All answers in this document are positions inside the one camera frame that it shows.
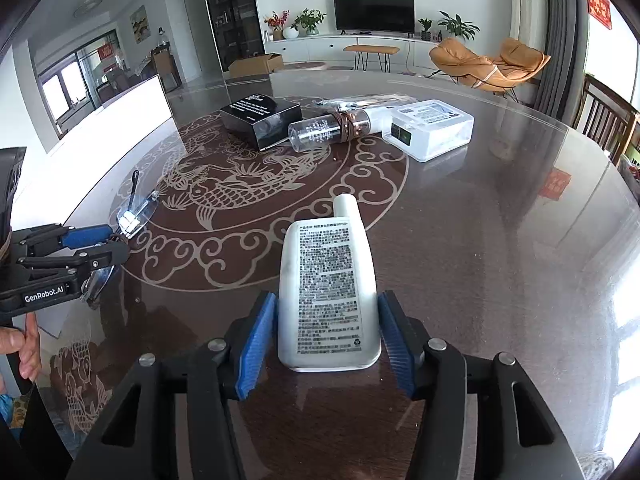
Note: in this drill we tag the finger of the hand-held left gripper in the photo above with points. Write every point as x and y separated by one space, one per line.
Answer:
100 257
85 236

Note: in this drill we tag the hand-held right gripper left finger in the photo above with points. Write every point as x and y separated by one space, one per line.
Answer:
255 345

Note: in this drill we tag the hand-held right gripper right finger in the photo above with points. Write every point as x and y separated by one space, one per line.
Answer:
397 345

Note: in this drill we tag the black frame eyeglasses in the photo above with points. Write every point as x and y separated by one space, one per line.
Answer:
132 217

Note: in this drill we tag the white lotion bottle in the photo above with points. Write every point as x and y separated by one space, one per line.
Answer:
327 285

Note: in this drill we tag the person's left hand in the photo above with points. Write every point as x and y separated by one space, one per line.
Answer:
31 355

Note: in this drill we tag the black cardboard box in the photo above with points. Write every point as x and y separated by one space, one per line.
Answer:
260 117

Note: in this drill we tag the white plastic box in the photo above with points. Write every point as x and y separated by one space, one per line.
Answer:
430 127

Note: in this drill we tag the clear spray bottle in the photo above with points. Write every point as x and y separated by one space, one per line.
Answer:
315 132

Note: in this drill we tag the round ceiling lamp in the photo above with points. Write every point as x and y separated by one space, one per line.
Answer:
89 6

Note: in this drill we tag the brown cardboard box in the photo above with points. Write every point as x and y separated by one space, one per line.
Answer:
255 65

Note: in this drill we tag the clear plastic bag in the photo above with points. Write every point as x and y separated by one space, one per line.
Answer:
360 101

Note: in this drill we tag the dark glass display cabinet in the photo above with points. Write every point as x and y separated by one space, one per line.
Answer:
232 10

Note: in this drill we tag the red flower arrangement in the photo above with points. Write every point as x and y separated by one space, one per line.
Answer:
276 22

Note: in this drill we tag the orange lounge chair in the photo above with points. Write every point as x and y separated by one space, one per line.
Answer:
475 67

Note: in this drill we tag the white round vase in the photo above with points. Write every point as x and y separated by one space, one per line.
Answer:
290 33

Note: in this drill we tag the orange bench with black legs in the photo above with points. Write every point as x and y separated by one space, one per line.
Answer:
371 50

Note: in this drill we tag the white television cabinet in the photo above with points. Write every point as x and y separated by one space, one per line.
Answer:
320 49

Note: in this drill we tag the green potted plant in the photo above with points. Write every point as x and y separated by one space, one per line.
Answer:
309 20

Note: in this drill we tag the wooden dining chair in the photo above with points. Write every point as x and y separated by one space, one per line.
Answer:
612 115

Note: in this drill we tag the small potted plant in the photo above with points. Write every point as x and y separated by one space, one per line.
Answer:
425 25

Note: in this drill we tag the large leafy potted plant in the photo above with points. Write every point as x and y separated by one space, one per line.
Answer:
457 25

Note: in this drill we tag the black television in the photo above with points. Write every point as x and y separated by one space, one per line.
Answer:
374 12

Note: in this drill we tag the grey curtain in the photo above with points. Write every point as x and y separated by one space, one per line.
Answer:
562 35

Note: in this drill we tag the framed wall painting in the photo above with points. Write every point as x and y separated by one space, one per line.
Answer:
140 24

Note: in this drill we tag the red wall hanging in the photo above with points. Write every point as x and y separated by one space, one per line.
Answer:
599 5

